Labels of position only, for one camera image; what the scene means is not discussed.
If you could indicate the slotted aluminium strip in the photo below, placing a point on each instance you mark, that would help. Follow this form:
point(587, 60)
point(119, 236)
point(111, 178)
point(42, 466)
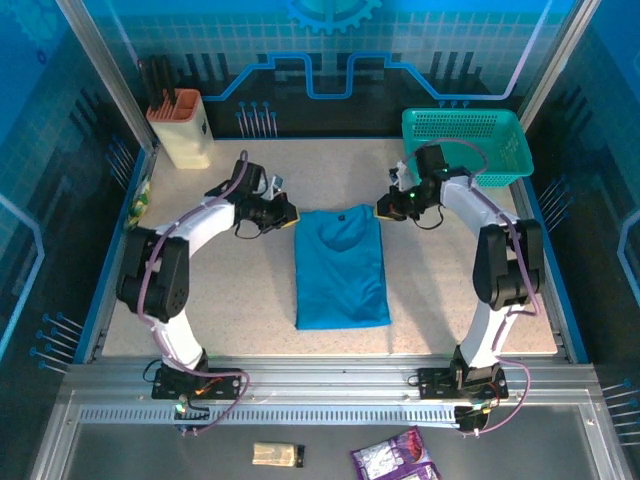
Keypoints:
point(300, 415)

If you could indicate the cream utensil holder orange rim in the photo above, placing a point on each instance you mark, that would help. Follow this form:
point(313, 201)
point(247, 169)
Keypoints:
point(185, 135)

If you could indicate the blue t-shirt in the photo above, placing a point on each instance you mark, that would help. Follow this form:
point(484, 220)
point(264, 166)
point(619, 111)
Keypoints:
point(340, 275)

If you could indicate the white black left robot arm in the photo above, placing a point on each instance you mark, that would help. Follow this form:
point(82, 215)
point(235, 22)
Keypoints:
point(170, 270)

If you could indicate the teal plastic mesh basket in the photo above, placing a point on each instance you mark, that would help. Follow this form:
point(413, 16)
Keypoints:
point(480, 145)

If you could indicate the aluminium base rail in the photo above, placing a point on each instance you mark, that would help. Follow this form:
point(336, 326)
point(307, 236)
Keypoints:
point(325, 375)

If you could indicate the purple snack bag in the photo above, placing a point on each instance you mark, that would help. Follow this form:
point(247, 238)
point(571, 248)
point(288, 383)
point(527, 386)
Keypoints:
point(395, 455)

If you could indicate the green yellow packet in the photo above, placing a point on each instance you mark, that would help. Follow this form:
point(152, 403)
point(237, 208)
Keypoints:
point(140, 200)

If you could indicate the beige wrapped packet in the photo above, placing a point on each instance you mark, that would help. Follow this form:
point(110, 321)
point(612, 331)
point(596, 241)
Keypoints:
point(275, 454)

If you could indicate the aluminium frame post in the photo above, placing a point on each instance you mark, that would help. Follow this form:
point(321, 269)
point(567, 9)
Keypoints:
point(555, 65)
point(110, 75)

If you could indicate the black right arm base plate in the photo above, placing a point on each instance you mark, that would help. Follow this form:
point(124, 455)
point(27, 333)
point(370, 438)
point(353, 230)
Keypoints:
point(435, 382)

